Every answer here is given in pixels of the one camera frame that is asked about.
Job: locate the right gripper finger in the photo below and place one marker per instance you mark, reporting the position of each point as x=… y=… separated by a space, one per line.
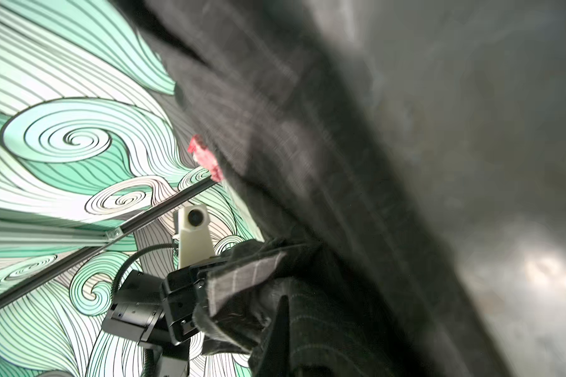
x=275 y=360

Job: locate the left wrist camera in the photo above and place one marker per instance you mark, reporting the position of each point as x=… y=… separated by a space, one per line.
x=193 y=236

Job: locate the pink toy figure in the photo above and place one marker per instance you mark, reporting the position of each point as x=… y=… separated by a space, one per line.
x=205 y=158

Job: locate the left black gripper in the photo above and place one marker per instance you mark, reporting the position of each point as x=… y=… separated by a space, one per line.
x=157 y=314

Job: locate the dark pinstriped long sleeve shirt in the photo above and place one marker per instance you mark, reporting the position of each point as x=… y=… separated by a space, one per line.
x=370 y=290

